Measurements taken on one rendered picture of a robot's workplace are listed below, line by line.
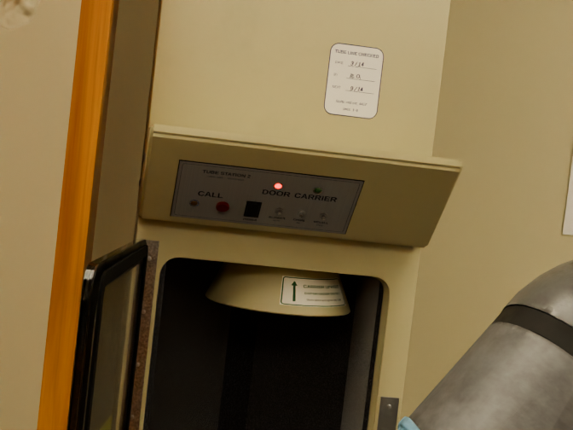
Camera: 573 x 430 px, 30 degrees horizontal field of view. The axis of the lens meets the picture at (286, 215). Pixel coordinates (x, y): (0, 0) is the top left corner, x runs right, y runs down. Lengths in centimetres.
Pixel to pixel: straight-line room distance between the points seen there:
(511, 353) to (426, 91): 67
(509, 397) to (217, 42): 70
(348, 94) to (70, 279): 37
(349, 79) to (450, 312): 60
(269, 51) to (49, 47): 51
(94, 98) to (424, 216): 37
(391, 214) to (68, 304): 35
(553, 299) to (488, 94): 112
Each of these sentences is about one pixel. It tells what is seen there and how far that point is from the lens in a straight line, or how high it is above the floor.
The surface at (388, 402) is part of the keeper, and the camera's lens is 124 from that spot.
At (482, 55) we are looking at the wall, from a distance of 170.
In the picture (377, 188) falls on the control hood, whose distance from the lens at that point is 112.
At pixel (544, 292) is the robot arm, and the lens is 61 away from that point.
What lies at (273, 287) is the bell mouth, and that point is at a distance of 122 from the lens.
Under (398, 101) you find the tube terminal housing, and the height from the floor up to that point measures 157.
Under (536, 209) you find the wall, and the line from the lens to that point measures 173.
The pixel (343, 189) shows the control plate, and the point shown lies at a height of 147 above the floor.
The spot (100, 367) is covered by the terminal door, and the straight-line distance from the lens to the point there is 95.
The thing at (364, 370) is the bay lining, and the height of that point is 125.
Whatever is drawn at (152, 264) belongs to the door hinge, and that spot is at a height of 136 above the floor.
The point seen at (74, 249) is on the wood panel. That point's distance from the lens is 109.
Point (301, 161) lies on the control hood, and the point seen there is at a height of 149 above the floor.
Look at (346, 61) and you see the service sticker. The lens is 120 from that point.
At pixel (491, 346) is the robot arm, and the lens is 60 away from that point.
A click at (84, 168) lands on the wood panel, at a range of 108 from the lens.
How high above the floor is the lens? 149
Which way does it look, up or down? 3 degrees down
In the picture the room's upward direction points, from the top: 7 degrees clockwise
